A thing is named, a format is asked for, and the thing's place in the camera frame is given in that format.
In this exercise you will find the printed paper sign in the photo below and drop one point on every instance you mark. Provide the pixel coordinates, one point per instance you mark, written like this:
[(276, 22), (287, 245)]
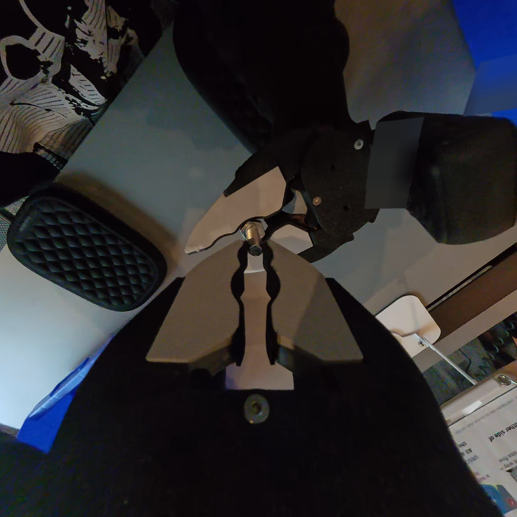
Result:
[(484, 444)]

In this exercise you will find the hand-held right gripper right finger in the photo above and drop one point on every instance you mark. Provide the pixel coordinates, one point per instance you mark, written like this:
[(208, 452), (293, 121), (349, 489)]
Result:
[(311, 319)]

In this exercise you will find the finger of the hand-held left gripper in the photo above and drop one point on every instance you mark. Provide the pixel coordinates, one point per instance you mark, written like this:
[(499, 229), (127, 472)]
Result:
[(246, 202)]

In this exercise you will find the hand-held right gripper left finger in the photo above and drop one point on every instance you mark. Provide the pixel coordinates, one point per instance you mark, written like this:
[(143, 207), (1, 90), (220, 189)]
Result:
[(202, 315)]

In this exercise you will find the person's black printed shirt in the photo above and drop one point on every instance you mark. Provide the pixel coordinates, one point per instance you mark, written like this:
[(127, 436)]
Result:
[(52, 72)]

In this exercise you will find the steel hex bolt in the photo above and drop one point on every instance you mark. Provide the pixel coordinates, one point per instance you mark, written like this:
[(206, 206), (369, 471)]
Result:
[(254, 238)]

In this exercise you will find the white metal bracket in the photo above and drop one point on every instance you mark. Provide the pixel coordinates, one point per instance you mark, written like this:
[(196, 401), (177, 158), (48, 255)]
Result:
[(412, 319)]

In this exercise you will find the blue plastic parts bin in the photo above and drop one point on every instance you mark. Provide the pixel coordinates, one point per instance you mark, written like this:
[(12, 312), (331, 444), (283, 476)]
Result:
[(52, 404), (492, 52)]

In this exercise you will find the black quilted pad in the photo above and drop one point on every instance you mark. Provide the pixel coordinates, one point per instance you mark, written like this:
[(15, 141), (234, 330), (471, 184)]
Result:
[(85, 250)]

